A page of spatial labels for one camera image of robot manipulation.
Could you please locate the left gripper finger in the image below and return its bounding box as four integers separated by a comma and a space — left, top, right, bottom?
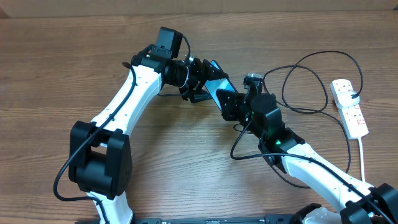
203, 60, 229, 81
189, 89, 213, 103

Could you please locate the blue Samsung smartphone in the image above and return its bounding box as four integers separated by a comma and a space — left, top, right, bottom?
205, 60, 237, 110

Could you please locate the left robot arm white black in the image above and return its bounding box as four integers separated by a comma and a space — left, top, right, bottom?
53, 27, 234, 223

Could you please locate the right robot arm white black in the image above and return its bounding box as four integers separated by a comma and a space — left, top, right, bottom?
216, 90, 397, 223

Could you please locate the white charger adapter plug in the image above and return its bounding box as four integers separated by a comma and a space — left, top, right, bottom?
334, 91, 360, 109

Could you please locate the white power strip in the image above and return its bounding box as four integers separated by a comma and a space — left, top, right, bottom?
330, 79, 369, 139

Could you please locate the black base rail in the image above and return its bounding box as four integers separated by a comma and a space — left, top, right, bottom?
134, 214, 294, 224

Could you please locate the white power strip cord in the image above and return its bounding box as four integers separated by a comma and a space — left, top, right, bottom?
357, 138, 366, 183

